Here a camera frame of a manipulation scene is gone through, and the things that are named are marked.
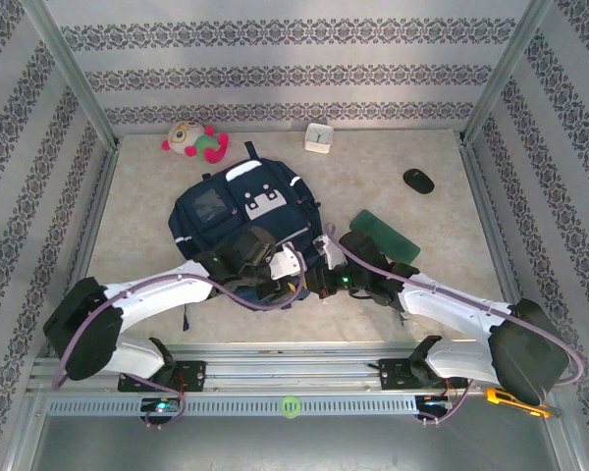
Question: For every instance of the green pencil case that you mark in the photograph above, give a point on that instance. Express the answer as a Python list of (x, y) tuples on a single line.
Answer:
[(388, 235)]

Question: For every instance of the navy blue student backpack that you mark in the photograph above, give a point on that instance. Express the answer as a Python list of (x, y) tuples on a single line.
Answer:
[(255, 196)]

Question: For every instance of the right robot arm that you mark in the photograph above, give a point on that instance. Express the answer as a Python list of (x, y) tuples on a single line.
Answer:
[(451, 304)]

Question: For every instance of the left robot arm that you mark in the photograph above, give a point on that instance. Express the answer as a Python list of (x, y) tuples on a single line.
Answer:
[(157, 289)]

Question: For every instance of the black computer mouse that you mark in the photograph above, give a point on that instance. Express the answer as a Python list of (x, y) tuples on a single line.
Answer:
[(418, 181)]

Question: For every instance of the pink and white plush doll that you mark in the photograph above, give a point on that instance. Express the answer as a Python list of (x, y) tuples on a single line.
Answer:
[(186, 137)]

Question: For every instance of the white square box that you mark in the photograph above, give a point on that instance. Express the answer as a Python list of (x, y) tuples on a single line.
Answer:
[(319, 137)]

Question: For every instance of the yellow utility knife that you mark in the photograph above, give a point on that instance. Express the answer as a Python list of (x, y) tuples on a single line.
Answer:
[(505, 396)]

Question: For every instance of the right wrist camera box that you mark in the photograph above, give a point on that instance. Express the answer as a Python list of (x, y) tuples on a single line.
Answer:
[(331, 251)]

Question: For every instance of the aluminium mounting rail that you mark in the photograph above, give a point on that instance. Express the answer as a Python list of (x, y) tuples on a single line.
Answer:
[(294, 365)]

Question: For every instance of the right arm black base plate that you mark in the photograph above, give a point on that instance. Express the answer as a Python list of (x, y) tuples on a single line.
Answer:
[(395, 375)]

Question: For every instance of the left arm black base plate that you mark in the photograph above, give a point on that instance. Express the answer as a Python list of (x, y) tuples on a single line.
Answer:
[(191, 375)]

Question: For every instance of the right aluminium side rail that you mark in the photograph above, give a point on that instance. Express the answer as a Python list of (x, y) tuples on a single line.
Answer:
[(488, 216)]

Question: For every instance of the aluminium side rail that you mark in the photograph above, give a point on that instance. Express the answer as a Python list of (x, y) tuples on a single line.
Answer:
[(96, 216), (488, 216)]

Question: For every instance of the left aluminium side rail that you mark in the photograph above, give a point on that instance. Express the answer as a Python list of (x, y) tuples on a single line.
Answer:
[(96, 216)]

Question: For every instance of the right aluminium frame post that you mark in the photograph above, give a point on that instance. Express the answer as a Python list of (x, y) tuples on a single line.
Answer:
[(510, 64)]

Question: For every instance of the aluminium frame post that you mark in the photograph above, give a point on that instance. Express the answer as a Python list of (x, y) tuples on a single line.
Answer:
[(69, 64), (510, 64)]

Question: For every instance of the left aluminium frame post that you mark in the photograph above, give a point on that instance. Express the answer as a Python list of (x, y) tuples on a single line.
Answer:
[(69, 64)]

